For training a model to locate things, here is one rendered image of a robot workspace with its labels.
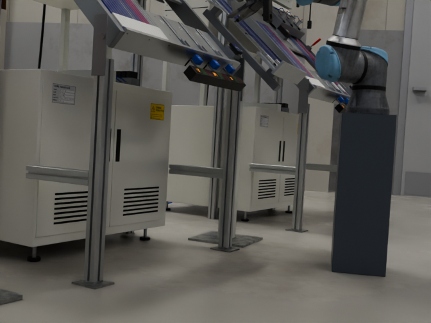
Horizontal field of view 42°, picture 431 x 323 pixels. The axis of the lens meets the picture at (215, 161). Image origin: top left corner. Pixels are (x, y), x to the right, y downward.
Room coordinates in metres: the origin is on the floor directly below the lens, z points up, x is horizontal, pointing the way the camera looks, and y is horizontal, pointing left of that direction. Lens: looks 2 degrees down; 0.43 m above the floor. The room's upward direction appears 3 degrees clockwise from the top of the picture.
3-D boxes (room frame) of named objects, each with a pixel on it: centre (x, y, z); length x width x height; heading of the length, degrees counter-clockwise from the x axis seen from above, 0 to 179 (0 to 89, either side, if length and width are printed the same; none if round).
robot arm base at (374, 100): (2.01, -0.53, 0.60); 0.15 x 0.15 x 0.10
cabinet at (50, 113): (2.23, 0.65, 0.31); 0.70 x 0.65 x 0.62; 149
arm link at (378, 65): (2.01, -0.52, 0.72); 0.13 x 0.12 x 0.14; 116
